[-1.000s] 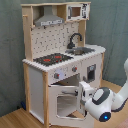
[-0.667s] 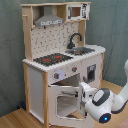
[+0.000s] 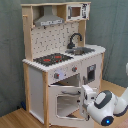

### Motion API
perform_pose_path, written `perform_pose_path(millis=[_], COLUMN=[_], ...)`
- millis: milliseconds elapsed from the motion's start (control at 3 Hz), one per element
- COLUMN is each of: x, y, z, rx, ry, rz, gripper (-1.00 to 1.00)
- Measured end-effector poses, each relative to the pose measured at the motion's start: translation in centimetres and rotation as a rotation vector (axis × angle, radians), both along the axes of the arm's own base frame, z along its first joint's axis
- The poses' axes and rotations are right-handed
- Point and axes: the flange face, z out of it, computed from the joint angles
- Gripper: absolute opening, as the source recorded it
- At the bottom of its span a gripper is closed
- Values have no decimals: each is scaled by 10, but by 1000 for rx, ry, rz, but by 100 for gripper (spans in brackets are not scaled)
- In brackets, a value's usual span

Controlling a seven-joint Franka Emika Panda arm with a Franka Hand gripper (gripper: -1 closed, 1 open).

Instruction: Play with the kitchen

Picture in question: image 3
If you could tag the wooden toy kitchen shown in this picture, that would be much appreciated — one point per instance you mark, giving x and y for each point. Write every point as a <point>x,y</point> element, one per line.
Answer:
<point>46,40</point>

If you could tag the grey toy sink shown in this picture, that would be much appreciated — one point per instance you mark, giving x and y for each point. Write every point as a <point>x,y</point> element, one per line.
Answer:
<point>79,51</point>

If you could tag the red left stove knob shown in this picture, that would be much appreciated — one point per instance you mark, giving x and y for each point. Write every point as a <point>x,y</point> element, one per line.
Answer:
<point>56,75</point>

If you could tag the white toy microwave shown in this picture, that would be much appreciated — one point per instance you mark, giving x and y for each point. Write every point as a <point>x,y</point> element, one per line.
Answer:
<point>78,11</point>

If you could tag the red stove knob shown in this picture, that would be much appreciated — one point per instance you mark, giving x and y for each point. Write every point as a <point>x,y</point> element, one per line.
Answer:
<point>74,69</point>
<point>56,75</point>

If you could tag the grey range hood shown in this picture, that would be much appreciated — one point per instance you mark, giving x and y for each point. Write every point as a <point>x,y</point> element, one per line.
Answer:
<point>48,18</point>

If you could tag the red right stove knob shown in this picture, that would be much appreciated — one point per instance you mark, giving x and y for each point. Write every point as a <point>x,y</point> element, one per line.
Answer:
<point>74,69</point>

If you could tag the black toy stovetop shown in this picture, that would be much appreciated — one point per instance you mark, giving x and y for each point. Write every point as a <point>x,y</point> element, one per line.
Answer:
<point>52,59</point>

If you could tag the grey ice dispenser panel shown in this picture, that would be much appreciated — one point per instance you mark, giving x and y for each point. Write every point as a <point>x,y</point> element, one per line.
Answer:
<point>91,73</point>

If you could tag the white oven door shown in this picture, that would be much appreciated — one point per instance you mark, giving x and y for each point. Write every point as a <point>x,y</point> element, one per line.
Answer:
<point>63,101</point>

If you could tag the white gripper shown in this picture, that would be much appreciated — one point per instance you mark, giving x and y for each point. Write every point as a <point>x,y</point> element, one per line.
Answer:
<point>87,96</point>

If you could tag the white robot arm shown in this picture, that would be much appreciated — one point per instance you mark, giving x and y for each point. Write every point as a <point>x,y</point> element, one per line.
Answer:
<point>102,107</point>

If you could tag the black toy faucet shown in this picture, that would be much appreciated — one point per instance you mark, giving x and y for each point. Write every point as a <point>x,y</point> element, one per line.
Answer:
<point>73,40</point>

